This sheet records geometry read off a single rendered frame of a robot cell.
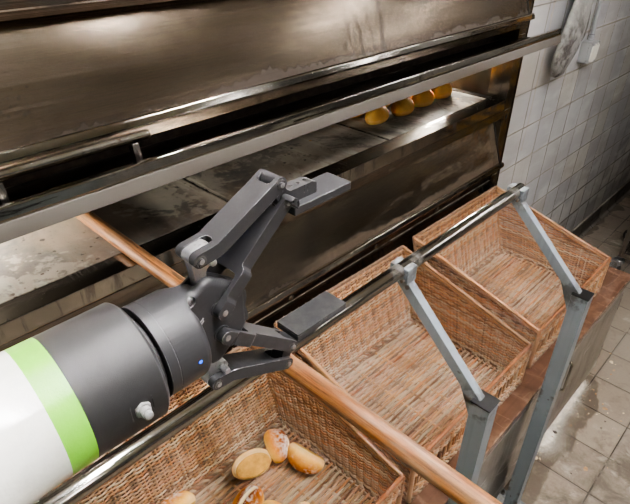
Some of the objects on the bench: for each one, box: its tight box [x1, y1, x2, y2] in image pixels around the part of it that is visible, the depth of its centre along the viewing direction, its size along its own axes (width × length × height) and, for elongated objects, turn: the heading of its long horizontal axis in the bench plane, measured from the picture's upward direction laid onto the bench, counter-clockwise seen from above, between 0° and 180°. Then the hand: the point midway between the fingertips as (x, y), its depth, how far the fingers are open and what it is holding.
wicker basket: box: [274, 245, 532, 503], centre depth 148 cm, size 49×56×28 cm
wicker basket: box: [51, 346, 405, 504], centre depth 112 cm, size 49×56×28 cm
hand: (329, 248), depth 51 cm, fingers open, 13 cm apart
